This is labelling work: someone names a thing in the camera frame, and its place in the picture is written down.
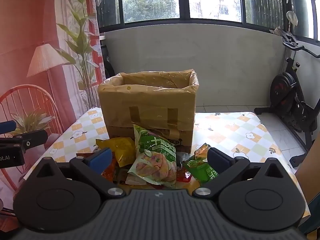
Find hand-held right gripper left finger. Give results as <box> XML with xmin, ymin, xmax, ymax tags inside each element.
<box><xmin>34</xmin><ymin>147</ymin><xmax>127</xmax><ymax>200</ymax></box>

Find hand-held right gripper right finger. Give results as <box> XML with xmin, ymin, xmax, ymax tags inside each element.
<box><xmin>192</xmin><ymin>147</ymin><xmax>288</xmax><ymax>201</ymax></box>

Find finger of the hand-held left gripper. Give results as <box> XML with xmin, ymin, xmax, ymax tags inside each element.
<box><xmin>0</xmin><ymin>120</ymin><xmax>17</xmax><ymax>134</ymax></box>
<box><xmin>0</xmin><ymin>129</ymin><xmax>48</xmax><ymax>153</ymax></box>

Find green pastry packet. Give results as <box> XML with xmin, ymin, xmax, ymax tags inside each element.
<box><xmin>182</xmin><ymin>155</ymin><xmax>218</xmax><ymax>183</ymax></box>

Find large green snack packet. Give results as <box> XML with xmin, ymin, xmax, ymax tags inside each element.
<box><xmin>128</xmin><ymin>124</ymin><xmax>177</xmax><ymax>188</ymax></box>

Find brown cardboard box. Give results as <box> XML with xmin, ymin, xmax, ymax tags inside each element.
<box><xmin>97</xmin><ymin>68</ymin><xmax>200</xmax><ymax>155</ymax></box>

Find orange red snack packet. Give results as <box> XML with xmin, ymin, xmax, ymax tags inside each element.
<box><xmin>101</xmin><ymin>158</ymin><xmax>118</xmax><ymax>181</ymax></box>

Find small orange snack packet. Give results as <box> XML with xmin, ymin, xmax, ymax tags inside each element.
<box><xmin>194</xmin><ymin>143</ymin><xmax>210</xmax><ymax>161</ymax></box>

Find yellow orange snack packet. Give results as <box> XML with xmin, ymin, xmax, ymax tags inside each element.
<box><xmin>96</xmin><ymin>137</ymin><xmax>136</xmax><ymax>167</ymax></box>

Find beige snack packet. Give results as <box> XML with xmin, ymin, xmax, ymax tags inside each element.
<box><xmin>117</xmin><ymin>169</ymin><xmax>146</xmax><ymax>186</ymax></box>

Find brown board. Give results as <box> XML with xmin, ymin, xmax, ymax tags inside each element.
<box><xmin>294</xmin><ymin>140</ymin><xmax>320</xmax><ymax>207</ymax></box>

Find dark upright object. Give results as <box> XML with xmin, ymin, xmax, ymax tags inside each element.
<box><xmin>101</xmin><ymin>45</ymin><xmax>115</xmax><ymax>79</ymax></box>

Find black exercise bike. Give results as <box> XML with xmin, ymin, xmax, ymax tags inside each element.
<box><xmin>254</xmin><ymin>27</ymin><xmax>320</xmax><ymax>168</ymax></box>

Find printed pink curtain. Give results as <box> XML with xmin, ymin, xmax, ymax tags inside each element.
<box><xmin>0</xmin><ymin>0</ymin><xmax>107</xmax><ymax>205</ymax></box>

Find white round object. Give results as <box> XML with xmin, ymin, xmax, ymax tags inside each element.
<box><xmin>286</xmin><ymin>11</ymin><xmax>299</xmax><ymax>26</ymax></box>

